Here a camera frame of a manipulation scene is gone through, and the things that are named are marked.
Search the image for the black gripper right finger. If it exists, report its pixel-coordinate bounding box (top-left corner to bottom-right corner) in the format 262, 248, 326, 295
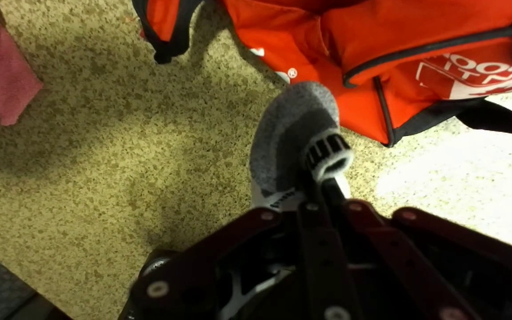
324, 177, 512, 320

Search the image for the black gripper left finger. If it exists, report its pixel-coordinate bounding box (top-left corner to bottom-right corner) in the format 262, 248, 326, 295
118, 177, 353, 320

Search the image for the white grey Puma sock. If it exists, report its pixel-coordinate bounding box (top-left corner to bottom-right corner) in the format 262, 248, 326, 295
248, 81, 355, 213

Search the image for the red black duffel bag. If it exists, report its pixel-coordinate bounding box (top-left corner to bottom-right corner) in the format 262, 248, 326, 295
129, 0, 512, 147

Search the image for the pink towel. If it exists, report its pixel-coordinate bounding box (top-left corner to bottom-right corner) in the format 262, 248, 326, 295
0, 0, 44, 127

